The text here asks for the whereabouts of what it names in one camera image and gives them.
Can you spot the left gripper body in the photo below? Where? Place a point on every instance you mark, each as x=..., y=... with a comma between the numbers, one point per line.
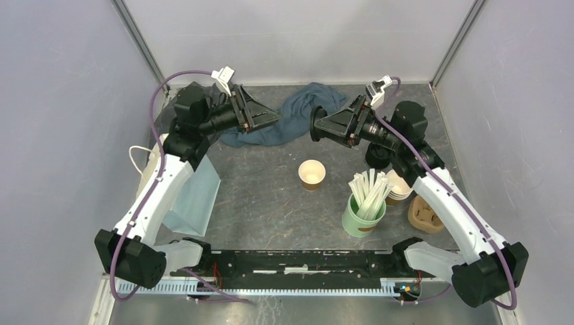
x=223, y=118

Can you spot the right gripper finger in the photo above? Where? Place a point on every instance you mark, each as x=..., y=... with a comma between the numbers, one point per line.
x=348, y=114
x=337, y=133

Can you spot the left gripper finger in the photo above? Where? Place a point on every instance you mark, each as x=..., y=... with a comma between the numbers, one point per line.
x=261, y=119
x=250, y=105

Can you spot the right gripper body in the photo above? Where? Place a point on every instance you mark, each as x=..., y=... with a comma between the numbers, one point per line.
x=371, y=128

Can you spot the brown paper coffee cup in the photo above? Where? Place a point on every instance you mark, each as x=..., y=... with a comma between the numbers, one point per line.
x=311, y=174

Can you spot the black plastic cup lid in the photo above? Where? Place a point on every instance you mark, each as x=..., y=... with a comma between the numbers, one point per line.
x=317, y=113

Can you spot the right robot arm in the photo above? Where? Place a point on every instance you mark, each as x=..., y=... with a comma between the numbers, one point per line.
x=486, y=266

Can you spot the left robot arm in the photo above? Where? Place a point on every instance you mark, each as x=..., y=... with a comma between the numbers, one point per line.
x=128, y=251

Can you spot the stack of black lids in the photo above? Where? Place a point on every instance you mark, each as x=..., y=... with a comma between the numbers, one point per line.
x=378, y=157

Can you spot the blue-grey cloth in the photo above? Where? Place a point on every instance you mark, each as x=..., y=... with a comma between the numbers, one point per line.
x=296, y=117

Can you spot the grey checked cloth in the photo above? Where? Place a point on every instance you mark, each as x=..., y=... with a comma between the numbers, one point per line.
x=163, y=121

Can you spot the bundle of wrapped straws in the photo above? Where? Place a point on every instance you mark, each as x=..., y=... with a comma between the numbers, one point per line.
x=370, y=189

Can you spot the stack of paper cups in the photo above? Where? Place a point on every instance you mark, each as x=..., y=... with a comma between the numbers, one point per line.
x=400, y=190

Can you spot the light blue paper bag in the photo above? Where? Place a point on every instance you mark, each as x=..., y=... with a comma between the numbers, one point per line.
x=193, y=197

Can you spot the green cup holding straws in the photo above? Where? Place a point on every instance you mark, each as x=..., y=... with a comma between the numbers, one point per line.
x=354, y=225

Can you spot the brown pulp cup carrier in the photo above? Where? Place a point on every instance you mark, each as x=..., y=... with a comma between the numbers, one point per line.
x=422, y=217

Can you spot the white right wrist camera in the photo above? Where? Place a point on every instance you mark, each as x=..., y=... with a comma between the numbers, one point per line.
x=375, y=90

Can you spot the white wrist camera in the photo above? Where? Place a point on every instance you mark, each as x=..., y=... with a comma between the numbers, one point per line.
x=375, y=90
x=223, y=79

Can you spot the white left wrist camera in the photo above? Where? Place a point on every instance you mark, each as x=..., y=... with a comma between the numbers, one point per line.
x=223, y=79

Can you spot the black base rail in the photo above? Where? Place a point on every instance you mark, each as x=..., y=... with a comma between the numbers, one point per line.
x=314, y=269

